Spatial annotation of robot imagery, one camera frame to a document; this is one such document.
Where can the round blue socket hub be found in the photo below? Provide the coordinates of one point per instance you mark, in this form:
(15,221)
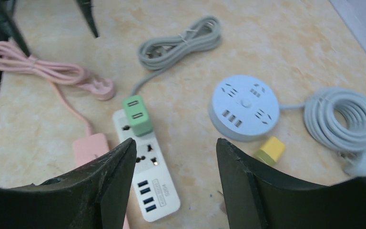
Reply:
(243,108)

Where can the pink power strip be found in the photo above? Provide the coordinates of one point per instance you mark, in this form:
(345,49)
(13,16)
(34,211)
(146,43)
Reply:
(91,151)

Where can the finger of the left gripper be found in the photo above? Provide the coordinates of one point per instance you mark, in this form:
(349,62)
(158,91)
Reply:
(8,25)
(85,7)

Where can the white usb charger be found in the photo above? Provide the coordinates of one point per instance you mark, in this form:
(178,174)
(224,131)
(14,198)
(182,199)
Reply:
(152,183)

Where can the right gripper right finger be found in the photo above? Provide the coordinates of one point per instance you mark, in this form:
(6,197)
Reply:
(257,196)

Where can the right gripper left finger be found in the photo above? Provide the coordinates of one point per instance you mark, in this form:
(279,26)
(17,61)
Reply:
(92,196)

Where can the yellow plug adapter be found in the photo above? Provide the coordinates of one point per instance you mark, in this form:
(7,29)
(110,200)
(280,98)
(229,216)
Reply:
(271,151)

